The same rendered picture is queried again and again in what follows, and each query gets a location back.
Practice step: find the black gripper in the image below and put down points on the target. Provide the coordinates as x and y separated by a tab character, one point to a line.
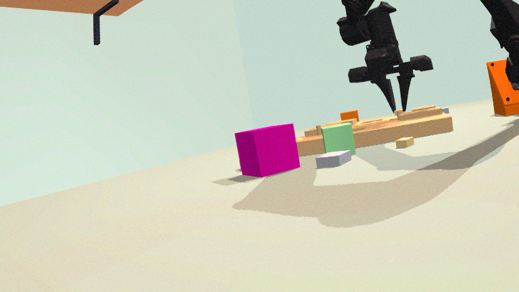
405	70

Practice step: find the magenta cube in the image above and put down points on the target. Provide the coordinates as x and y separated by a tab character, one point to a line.
267	151

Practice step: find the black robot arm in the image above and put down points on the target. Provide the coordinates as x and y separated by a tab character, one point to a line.
360	25

